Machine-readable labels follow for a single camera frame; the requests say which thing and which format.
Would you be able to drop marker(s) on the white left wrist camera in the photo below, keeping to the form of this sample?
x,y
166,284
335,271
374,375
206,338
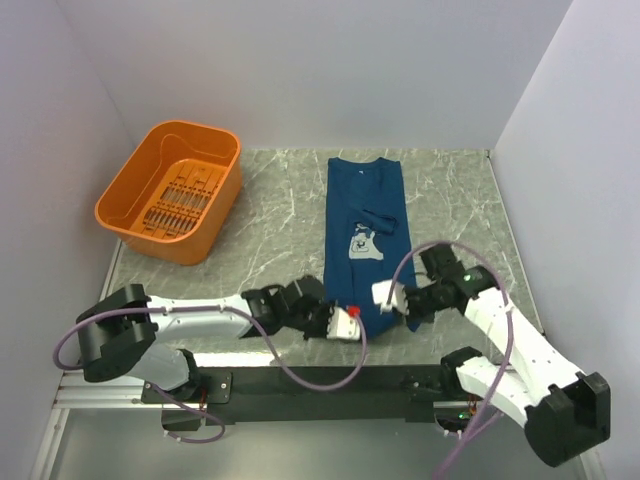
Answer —
x,y
343,327

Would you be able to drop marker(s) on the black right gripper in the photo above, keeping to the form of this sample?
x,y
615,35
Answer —
x,y
414,314

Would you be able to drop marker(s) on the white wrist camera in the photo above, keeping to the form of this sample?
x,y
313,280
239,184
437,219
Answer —
x,y
389,296
343,327

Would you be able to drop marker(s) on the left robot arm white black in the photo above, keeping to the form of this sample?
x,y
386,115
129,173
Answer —
x,y
135,329

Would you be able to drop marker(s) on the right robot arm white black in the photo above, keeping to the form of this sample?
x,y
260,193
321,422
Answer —
x,y
563,411

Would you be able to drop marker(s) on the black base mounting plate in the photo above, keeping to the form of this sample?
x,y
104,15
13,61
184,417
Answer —
x,y
266,394

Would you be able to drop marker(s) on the orange plastic laundry basket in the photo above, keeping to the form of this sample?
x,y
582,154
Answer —
x,y
172,196

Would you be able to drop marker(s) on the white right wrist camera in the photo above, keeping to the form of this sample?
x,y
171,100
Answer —
x,y
389,296

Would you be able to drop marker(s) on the blue Mickey Mouse t-shirt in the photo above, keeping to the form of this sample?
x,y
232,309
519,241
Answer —
x,y
366,235

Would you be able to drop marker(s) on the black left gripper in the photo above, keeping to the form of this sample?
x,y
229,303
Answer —
x,y
322,332

